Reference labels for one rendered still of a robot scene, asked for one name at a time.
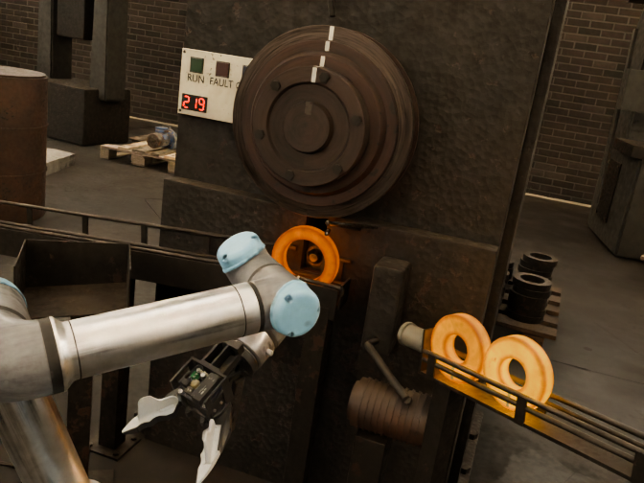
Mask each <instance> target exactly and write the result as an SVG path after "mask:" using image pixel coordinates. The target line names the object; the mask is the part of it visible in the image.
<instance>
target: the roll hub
mask: <svg viewBox="0 0 644 483"><path fill-rule="evenodd" d="M312 67H316V66H299V67H294V68H291V69H288V70H286V71H284V72H282V73H281V74H279V75H278V76H276V77H275V78H274V79H273V80H271V81H270V82H269V83H268V85H267V86H266V87H265V88H264V90H263V92H262V93H261V95H260V97H259V99H258V101H257V103H256V106H255V110H254V116H253V133H255V131H256V130H257V129H262V130H263V131H264V137H263V139H257V138H256V136H255V134H254V138H255V142H256V145H257V148H258V151H259V153H260V155H261V157H262V158H263V160H264V161H265V162H266V164H267V165H268V167H269V168H270V169H272V170H273V171H274V172H275V173H276V174H277V175H279V176H280V177H282V178H283V179H284V180H286V181H288V182H291V183H293V184H296V185H301V186H320V185H325V184H328V183H330V182H333V181H335V180H337V179H338V178H340V177H342V176H344V175H345V174H347V173H348V172H349V171H350V170H352V169H353V168H354V166H355V165H356V164H357V163H358V161H359V160H360V158H361V157H362V155H363V153H364V152H365V149H366V147H367V144H368V140H369V133H370V120H369V113H368V109H367V106H366V103H365V101H364V100H363V97H362V96H361V94H360V92H359V91H358V89H357V88H356V87H355V85H354V84H353V83H352V82H351V81H350V80H348V79H347V78H346V77H345V76H343V75H342V74H340V73H338V72H336V71H335V70H333V69H330V68H326V67H316V68H317V71H316V78H315V82H311V75H312ZM322 72H323V73H328V74H329V76H330V79H329V80H328V82H327V83H325V82H321V81H320V79H319V76H320V75H321V73H322ZM273 81H279V82H280V84H281V88H280V89H279V90H278V91H275V90H272V89H271V86H270V85H271V83H272V82H273ZM354 115H357V116H360V119H361V121H362V122H361V123H360V124H359V126H353V125H352V122H351V119H352V118H353V116H354ZM335 164H337V165H341V167H342V169H343V171H342V172H341V174H335V173H334V172H333V167H334V165H335ZM287 170H290V171H293V172H294V175H295V176H294V177H293V178H292V180H289V179H286V177H285V173H286V171H287Z"/></svg>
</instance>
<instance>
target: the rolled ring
mask: <svg viewBox="0 0 644 483"><path fill-rule="evenodd" d="M297 240H307V241H310V242H313V243H315V244H316V245H317V246H318V247H319V248H320V249H321V251H322V253H323V255H324V259H325V267H324V270H323V272H322V274H321V275H320V276H319V277H318V278H316V279H313V280H317V281H321V282H325V283H329V284H330V283H331V282H332V281H333V280H334V278H335V276H336V274H337V271H338V269H339V254H338V251H337V248H336V246H335V244H334V241H333V240H332V239H331V238H330V237H329V236H325V232H324V231H322V230H320V229H318V228H316V227H313V226H308V225H300V226H295V227H293V228H291V229H289V230H287V231H286V232H285V233H284V234H282V235H281V236H280V237H279V238H278V240H277V241H276V242H275V244H274V246H273V250H272V258H273V259H275V260H276V261H277V262H278V263H279V264H281V265H282V266H283V267H285V268H286V269H287V270H288V271H289V272H290V273H291V274H294V273H293V272H292V271H291V270H290V268H289V267H288V262H287V251H288V247H289V246H290V244H291V243H292V242H294V241H297ZM294 275H295V274H294Z"/></svg>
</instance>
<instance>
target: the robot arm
mask: <svg viewBox="0 0 644 483"><path fill-rule="evenodd" d="M217 257H218V261H219V263H220V265H221V267H222V271H223V273H225V274H226V276H227V277H228V279H229V281H230V282H231V284H232V286H228V287H220V288H215V289H210V290H206V291H201V292H198V293H193V294H188V295H184V296H179V297H175V298H171V299H166V300H162V301H157V302H153V303H148V304H144V305H140V306H135V307H131V308H126V309H121V310H114V311H110V312H105V313H100V314H96V315H91V316H87V317H83V318H78V319H74V320H69V321H65V322H61V321H58V320H57V319H55V318H54V317H52V316H49V317H44V318H39V319H35V320H32V319H31V317H30V315H29V313H28V310H27V302H26V299H25V297H24V295H23V294H22V292H21V291H20V290H19V289H18V288H17V287H16V286H15V285H14V284H13V283H11V282H10V281H8V280H6V279H4V278H1V277H0V439H1V441H2V443H3V445H4V447H5V449H6V451H7V453H8V455H9V457H10V459H11V461H12V463H13V465H14V467H15V469H16V471H17V473H18V475H19V477H20V479H21V481H22V483H99V482H98V481H96V480H92V479H88V476H87V474H86V472H85V469H84V467H83V465H82V463H81V460H80V458H79V456H78V453H77V451H76V449H75V447H74V444H73V442H72V440H71V438H70V435H69V433H68V431H67V429H66V426H65V424H64V422H63V420H62V418H61V416H60V414H59V411H58V408H57V406H56V403H55V401H54V399H53V397H52V395H55V394H57V393H61V392H65V391H67V390H68V388H69V387H70V385H71V384H72V383H73V381H75V380H80V379H84V378H87V377H91V376H95V375H99V374H102V373H106V372H110V371H114V370H117V369H121V368H125V367H128V366H132V365H136V364H140V363H144V362H148V361H151V360H155V359H158V358H162V357H169V356H173V355H177V354H180V353H184V352H188V351H192V350H195V349H199V348H203V347H207V346H210V345H214V344H216V345H215V346H214V347H213V348H212V349H211V350H210V351H209V353H208V354H207V355H206V356H205V357H204V358H203V359H202V360H198V359H196V358H195V357H193V356H192V357H191V358H190V359H189V360H188V361H187V362H186V363H185V365H184V366H183V367H182V368H181V369H180V370H179V371H178V372H177V373H176V374H175V376H174V377H173V378H172V379H171V380H170V383H171V386H172V389H173V391H172V392H170V393H169V394H168V395H167V396H166V397H165V398H164V399H161V400H158V399H156V398H154V397H152V396H146V397H144V398H142V399H140V400H139V402H138V415H137V416H136V417H134V418H133V419H132V420H131V421H130V422H129V423H128V424H127V425H126V427H125V428H124V429H123V430H122V433H123V434H124V435H126V434H135V433H139V432H140V431H141V430H142V429H144V428H146V427H151V426H154V425H155V424H156V423H158V422H160V421H169V420H171V419H174V418H175V417H176V415H177V413H178V410H179V408H180V407H181V406H183V405H185V406H186V408H187V409H186V411H185V414H186V416H187V417H188V418H189V417H192V416H194V417H196V418H197V419H199V420H200V423H201V426H207V427H208V428H207V429H205V430H204V431H203V432H202V442H203V445H204V449H203V451H202V452H201V454H200V459H201V462H200V465H199V467H198V469H197V473H196V480H195V483H201V482H202V481H203V480H204V479H205V478H206V476H207V475H208V474H209V472H210V471H211V470H212V468H213V467H214V466H215V464H216V463H217V461H218V459H219V456H220V455H221V454H222V451H223V449H224V447H225V445H226V443H227V441H228V439H229V437H230V435H231V432H232V431H234V430H235V425H236V421H237V417H238V412H239V407H240V402H241V398H242V390H243V386H244V381H245V377H252V376H253V374H254V373H255V372H256V371H257V370H258V369H259V368H260V367H261V366H262V365H263V364H264V363H265V361H266V360H267V359H268V358H269V357H271V356H273V353H274V352H273V351H275V349H276V348H277V347H278V346H279V344H280V343H281V342H282V341H283V340H284V338H285V337H286V336H290V337H295V336H300V335H302V334H305V333H307V332H308V331H309V330H310V329H311V328H312V327H313V326H314V325H315V323H316V321H317V319H318V317H319V313H320V304H319V300H318V298H317V296H316V295H315V293H314V292H313V291H312V290H311V289H310V288H309V286H308V285H307V284H306V283H305V282H303V281H302V280H299V279H298V278H296V277H295V276H294V275H293V274H291V273H290V272H289V271H288V270H287V269H286V268H285V267H283V266H282V265H281V264H279V263H278V262H277V261H276V260H275V259H273V258H272V257H271V256H270V255H269V254H268V253H267V251H266V249H265V244H264V243H262V242H261V240H260V238H259V237H258V235H256V234H255V233H253V232H241V233H239V234H236V235H234V236H232V237H231V238H229V239H228V240H226V241H225V242H224V243H223V244H222V245H221V246H220V247H219V249H218V254H217ZM196 364H197V365H196ZM187 366H188V369H189V371H188V372H187V373H186V374H185V375H184V376H183V377H182V378H181V380H180V381H177V377H178V376H179V375H180V373H181V372H182V371H183V370H184V369H185V368H186V367H187ZM189 374H190V375H189ZM188 375H189V377H188V378H187V379H185V378H186V377H187V376H188ZM179 384H181V386H180V387H179V388H176V387H177V386H178V385H179ZM175 388H176V389H175Z"/></svg>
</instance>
